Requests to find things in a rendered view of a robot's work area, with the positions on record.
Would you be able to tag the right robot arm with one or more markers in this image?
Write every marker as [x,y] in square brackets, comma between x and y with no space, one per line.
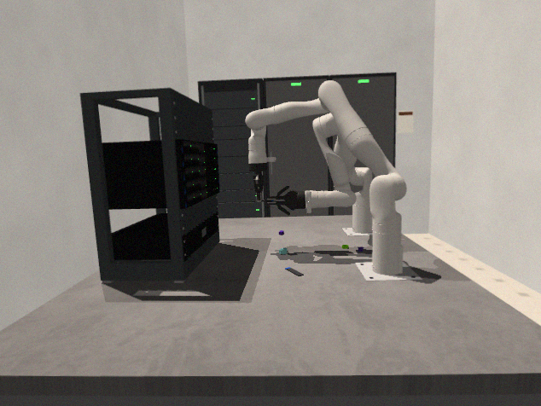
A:
[341,163]

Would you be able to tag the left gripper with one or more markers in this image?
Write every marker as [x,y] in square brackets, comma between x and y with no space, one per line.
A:
[258,178]

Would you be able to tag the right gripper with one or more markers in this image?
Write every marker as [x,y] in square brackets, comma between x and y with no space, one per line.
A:
[293,200]

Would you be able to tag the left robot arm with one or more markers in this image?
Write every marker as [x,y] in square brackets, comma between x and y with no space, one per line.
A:
[387,186]

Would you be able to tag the dark grey flat bar with blue end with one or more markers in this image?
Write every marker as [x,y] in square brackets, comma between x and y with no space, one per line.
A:
[294,271]

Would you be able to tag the black server rack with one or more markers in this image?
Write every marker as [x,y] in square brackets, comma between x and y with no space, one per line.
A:
[190,160]

